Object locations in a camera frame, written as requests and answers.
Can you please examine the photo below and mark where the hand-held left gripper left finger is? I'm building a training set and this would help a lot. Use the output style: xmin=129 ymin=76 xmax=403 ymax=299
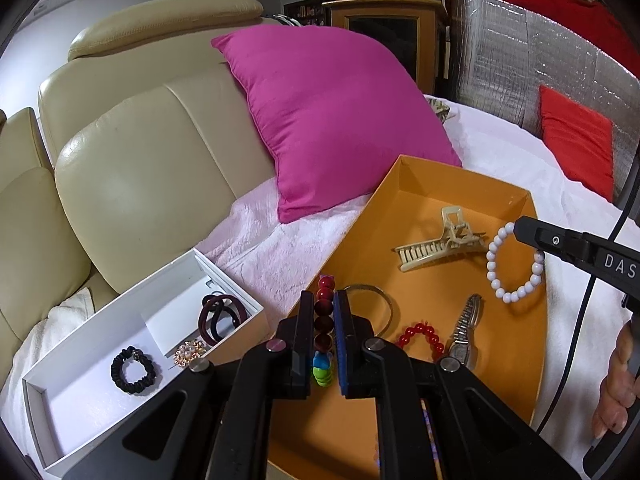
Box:
xmin=62 ymin=290 xmax=316 ymax=480

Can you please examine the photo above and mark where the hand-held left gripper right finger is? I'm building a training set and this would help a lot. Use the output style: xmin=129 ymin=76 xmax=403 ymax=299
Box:
xmin=335 ymin=288 xmax=581 ymax=480

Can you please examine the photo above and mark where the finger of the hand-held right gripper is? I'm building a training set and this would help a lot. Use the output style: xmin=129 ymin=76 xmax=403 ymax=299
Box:
xmin=513 ymin=215 xmax=597 ymax=267

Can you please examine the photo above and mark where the multicoloured bead bracelet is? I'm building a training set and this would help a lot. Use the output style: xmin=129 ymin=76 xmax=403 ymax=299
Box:
xmin=312 ymin=275 xmax=335 ymax=389

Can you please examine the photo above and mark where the white bead bracelet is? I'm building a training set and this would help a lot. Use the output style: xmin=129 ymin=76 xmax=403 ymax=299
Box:
xmin=485 ymin=222 xmax=546 ymax=305

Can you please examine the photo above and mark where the red bead bracelet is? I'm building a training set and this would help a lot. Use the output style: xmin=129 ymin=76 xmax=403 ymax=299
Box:
xmin=394 ymin=322 xmax=446 ymax=362

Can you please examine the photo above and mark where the orange cardboard box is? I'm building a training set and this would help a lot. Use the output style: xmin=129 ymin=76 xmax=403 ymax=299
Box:
xmin=265 ymin=154 xmax=549 ymax=480

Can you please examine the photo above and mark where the person's right hand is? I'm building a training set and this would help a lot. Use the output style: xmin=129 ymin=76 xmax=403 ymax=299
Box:
xmin=592 ymin=321 xmax=640 ymax=436

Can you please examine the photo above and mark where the silver metal bangle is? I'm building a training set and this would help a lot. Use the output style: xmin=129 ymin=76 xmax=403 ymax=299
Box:
xmin=342 ymin=284 xmax=396 ymax=339

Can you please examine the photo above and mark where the pale pink fleece blanket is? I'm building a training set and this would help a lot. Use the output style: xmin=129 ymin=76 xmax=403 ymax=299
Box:
xmin=0 ymin=94 xmax=640 ymax=480

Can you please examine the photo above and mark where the red pillow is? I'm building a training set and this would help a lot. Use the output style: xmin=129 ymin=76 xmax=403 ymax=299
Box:
xmin=538 ymin=85 xmax=615 ymax=204

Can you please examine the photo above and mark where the beige hair claw clip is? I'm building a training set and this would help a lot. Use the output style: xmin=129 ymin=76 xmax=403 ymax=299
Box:
xmin=392 ymin=205 xmax=489 ymax=274

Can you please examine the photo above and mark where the gold pearl brooch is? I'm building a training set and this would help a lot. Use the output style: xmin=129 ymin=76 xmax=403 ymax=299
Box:
xmin=172 ymin=339 xmax=209 ymax=370

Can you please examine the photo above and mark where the beige floral fabric bundle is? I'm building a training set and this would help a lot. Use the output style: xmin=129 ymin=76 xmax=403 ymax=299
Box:
xmin=426 ymin=96 xmax=457 ymax=124

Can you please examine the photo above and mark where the silver foil mat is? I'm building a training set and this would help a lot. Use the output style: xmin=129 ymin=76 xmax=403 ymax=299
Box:
xmin=445 ymin=0 xmax=640 ymax=206

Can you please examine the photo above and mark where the black scrunchie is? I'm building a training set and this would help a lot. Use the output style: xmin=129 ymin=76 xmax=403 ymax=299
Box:
xmin=110 ymin=345 xmax=162 ymax=395

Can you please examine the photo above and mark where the red cloth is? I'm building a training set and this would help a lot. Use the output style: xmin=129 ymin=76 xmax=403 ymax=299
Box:
xmin=504 ymin=0 xmax=640 ymax=82

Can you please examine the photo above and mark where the white cardboard box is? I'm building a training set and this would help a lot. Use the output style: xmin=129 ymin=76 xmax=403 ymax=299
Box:
xmin=22 ymin=248 xmax=266 ymax=479

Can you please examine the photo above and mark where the magenta pillow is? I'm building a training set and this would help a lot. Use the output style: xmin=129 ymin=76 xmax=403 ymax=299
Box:
xmin=211 ymin=25 xmax=463 ymax=225

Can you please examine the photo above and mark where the beige leather sofa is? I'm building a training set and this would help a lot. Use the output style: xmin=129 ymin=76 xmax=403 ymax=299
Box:
xmin=0 ymin=0 xmax=281 ymax=376

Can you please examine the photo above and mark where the wooden cabinet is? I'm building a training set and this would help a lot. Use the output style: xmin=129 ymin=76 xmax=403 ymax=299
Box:
xmin=321 ymin=0 xmax=451 ymax=97

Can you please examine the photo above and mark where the dark bookshelf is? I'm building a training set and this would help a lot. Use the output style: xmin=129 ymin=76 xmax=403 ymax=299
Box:
xmin=283 ymin=0 xmax=337 ymax=27

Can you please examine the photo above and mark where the black cable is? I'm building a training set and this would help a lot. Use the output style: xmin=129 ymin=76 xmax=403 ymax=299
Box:
xmin=534 ymin=157 xmax=640 ymax=436

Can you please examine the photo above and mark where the maroon hair tie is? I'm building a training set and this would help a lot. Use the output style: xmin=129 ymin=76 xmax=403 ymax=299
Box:
xmin=198 ymin=292 xmax=251 ymax=347

